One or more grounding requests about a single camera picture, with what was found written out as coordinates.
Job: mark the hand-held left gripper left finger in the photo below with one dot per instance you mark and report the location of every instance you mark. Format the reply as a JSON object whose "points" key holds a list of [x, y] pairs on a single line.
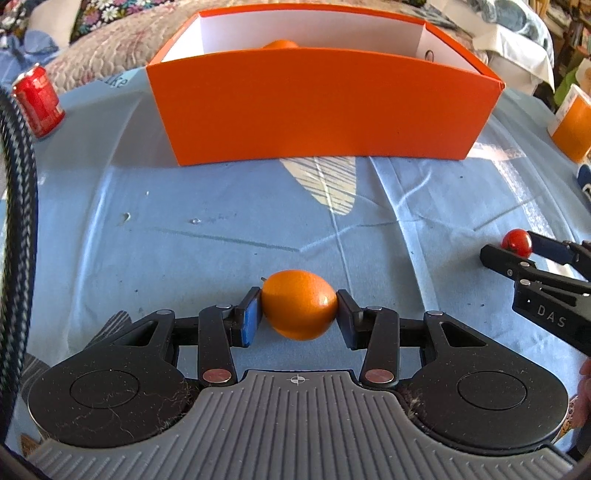
{"points": [[251, 321]]}

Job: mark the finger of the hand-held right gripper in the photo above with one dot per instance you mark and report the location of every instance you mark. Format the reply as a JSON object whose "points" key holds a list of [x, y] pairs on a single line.
{"points": [[551, 249], [503, 261]]}

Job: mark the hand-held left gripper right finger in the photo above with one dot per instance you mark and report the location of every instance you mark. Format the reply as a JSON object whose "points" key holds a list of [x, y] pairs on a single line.
{"points": [[348, 323]]}

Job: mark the small red fruit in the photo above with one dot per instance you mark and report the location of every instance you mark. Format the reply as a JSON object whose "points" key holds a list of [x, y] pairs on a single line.
{"points": [[516, 241]]}

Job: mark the small orange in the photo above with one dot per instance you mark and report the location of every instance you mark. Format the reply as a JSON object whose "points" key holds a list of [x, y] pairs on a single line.
{"points": [[299, 304]]}

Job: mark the orange cardboard box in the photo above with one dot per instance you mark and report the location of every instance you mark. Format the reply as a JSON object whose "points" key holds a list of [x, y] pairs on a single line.
{"points": [[323, 106]]}

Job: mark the large orange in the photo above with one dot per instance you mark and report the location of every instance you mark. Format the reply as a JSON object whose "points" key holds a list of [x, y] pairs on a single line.
{"points": [[279, 45]]}

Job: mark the person's right hand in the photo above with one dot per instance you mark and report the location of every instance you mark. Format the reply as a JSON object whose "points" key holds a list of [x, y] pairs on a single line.
{"points": [[585, 385]]}

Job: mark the navy cloth with white trim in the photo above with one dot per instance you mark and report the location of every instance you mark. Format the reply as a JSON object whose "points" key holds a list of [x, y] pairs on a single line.
{"points": [[585, 177]]}

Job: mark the blue patterned tablecloth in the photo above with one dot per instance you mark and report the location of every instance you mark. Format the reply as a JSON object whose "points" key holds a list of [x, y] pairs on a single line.
{"points": [[184, 221]]}

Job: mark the orange cup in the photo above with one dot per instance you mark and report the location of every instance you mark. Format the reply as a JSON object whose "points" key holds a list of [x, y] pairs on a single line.
{"points": [[575, 129]]}

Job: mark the wooden bookshelf with books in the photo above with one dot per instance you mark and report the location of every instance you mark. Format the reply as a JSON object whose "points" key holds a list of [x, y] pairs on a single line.
{"points": [[572, 23]]}

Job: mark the white blanket with blue dots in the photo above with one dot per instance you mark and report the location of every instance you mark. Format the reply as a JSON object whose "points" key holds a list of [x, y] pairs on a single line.
{"points": [[508, 23]]}

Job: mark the red soda can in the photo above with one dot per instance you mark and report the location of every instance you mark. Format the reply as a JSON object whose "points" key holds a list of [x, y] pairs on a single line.
{"points": [[39, 104]]}

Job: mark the floral pillow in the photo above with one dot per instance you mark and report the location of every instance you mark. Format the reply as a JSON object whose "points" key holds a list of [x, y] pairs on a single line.
{"points": [[97, 9]]}

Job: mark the crumpled blue striped sheet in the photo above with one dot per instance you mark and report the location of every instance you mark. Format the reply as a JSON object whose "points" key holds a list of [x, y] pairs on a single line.
{"points": [[27, 46]]}

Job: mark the white pillow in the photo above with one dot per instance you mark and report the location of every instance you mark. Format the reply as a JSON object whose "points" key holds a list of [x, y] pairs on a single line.
{"points": [[55, 18]]}

